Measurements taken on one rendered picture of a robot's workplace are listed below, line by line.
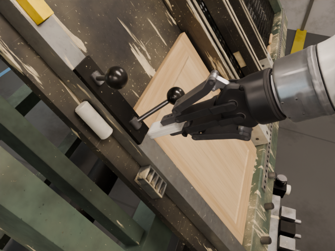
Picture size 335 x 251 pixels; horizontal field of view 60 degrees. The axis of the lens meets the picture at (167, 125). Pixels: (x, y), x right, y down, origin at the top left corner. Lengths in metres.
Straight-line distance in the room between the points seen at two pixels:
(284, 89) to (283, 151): 2.16
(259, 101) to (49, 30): 0.38
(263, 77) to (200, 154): 0.49
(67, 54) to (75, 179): 0.24
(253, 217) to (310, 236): 1.15
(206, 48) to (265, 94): 0.64
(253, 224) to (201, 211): 0.29
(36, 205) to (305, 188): 2.08
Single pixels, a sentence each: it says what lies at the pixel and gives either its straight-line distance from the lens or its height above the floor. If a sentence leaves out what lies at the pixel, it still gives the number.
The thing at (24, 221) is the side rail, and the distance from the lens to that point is 0.46.
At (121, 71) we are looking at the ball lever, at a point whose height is 1.54.
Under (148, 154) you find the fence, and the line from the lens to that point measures 0.64.
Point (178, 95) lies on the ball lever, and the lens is 0.57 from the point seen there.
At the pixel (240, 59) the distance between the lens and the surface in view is 1.35.
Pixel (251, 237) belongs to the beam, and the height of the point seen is 0.91.
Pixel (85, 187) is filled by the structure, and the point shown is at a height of 1.29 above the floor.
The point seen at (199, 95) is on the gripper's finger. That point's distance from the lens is 0.43.
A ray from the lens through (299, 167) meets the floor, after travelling 2.47.
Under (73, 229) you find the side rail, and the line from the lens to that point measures 0.49.
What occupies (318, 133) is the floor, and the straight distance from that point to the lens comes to 2.80.
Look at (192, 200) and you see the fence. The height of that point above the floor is 1.16.
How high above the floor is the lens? 1.80
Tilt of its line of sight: 45 degrees down
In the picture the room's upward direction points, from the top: straight up
